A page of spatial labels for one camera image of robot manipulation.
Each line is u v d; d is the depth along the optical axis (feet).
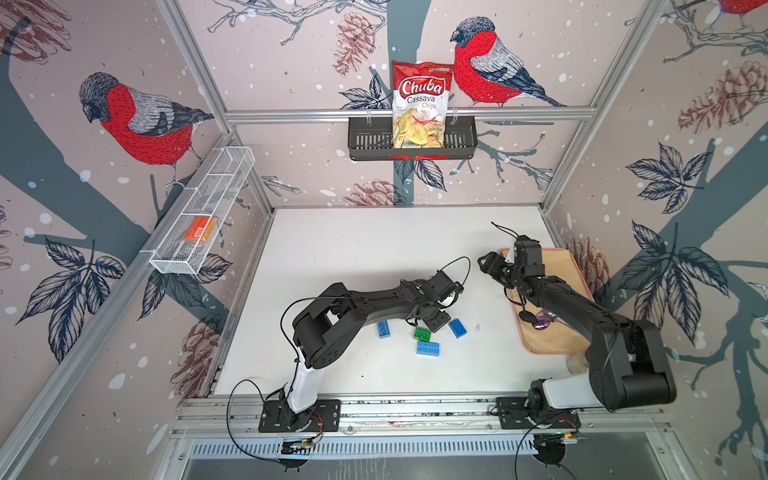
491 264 2.69
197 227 2.35
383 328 2.90
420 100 2.79
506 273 2.56
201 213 2.55
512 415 2.39
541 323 2.92
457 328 2.86
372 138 3.11
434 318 2.60
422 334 2.85
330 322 1.76
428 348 2.74
